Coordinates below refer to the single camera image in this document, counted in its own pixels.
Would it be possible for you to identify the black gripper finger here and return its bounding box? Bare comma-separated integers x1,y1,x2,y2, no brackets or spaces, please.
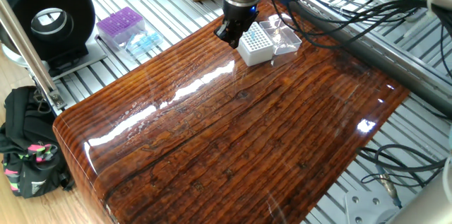
227,23,249,49
213,18,232,41

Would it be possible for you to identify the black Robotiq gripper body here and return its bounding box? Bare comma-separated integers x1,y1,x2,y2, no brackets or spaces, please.
222,0,261,28

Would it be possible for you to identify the white pipette tip holder box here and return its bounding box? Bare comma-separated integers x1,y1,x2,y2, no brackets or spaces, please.
235,21,276,67

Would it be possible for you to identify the clear plastic holder lid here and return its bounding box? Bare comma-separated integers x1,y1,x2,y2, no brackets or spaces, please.
259,13,303,56

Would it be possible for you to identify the large blue pipette tip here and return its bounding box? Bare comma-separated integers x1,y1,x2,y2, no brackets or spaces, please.
129,40,156,54
132,34,158,45

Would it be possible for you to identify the purple pipette tip box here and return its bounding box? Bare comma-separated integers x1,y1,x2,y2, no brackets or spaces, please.
95,6,146,47

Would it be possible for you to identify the glossy brown wooden board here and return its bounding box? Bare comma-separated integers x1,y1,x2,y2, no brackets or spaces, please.
52,0,410,224

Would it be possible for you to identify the grey metal fan plate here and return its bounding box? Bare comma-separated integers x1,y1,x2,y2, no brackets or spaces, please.
1,36,107,80

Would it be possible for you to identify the slanted aluminium profile bar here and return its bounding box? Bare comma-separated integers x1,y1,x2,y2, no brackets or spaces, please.
0,0,68,110

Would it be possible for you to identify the black backpack with pink marks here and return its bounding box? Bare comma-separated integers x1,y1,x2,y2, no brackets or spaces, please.
0,86,75,199

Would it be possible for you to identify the black cable with metal connector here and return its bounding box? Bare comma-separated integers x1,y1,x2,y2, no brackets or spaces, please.
355,143,448,208

